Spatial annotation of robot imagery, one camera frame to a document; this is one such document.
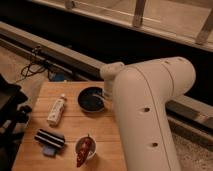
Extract blue object behind table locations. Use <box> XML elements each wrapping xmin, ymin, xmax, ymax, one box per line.
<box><xmin>50</xmin><ymin>74</ymin><xmax>65</xmax><ymax>82</ymax></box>

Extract red chili pepper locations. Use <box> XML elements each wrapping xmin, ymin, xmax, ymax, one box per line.
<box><xmin>77</xmin><ymin>136</ymin><xmax>92</xmax><ymax>167</ymax></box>

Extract black chair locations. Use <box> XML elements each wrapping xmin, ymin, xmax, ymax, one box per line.
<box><xmin>0</xmin><ymin>74</ymin><xmax>32</xmax><ymax>171</ymax></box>

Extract black cable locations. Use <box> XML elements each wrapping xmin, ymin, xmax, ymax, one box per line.
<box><xmin>14</xmin><ymin>46</ymin><xmax>51</xmax><ymax>84</ymax></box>

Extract white tube bottle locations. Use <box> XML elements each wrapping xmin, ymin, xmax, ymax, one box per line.
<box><xmin>47</xmin><ymin>94</ymin><xmax>66</xmax><ymax>126</ymax></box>

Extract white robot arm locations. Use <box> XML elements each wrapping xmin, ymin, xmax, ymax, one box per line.
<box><xmin>100</xmin><ymin>57</ymin><xmax>196</xmax><ymax>171</ymax></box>

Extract dark ceramic bowl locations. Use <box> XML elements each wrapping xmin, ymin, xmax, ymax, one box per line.
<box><xmin>78</xmin><ymin>87</ymin><xmax>104</xmax><ymax>112</ymax></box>

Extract black white striped sponge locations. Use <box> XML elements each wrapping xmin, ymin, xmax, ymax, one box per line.
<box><xmin>34</xmin><ymin>129</ymin><xmax>65</xmax><ymax>157</ymax></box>

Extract metal window post right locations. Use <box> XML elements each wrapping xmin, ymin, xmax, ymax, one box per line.
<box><xmin>195</xmin><ymin>8</ymin><xmax>213</xmax><ymax>45</ymax></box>

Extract metal window post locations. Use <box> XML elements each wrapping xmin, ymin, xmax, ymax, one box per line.
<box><xmin>195</xmin><ymin>8</ymin><xmax>213</xmax><ymax>45</ymax></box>
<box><xmin>132</xmin><ymin>0</ymin><xmax>146</xmax><ymax>28</ymax></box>

